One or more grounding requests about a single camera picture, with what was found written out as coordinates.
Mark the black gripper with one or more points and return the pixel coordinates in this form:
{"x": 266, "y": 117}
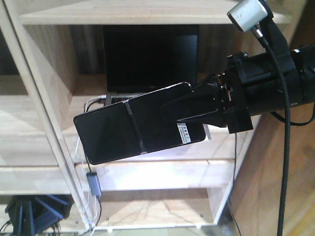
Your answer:
{"x": 253, "y": 87}

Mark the grey usb hub dongle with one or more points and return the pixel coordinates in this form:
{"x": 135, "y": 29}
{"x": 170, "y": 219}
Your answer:
{"x": 94, "y": 184}

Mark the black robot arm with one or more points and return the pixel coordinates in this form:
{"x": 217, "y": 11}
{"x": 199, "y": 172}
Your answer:
{"x": 299, "y": 71}

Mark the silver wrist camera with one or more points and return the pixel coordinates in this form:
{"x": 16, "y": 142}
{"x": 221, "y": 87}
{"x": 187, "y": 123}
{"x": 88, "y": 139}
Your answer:
{"x": 247, "y": 13}

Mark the silver laptop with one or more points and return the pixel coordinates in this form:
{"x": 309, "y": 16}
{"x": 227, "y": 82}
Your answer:
{"x": 143, "y": 58}

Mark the black triangular device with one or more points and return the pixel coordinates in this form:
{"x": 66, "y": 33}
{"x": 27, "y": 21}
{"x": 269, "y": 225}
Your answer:
{"x": 32, "y": 214}

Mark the wooden shelf unit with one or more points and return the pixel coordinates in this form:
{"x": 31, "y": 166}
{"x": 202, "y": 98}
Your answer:
{"x": 180, "y": 191}

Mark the black foldable smartphone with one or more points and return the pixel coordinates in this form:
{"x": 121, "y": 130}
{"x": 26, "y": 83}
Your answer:
{"x": 134, "y": 127}

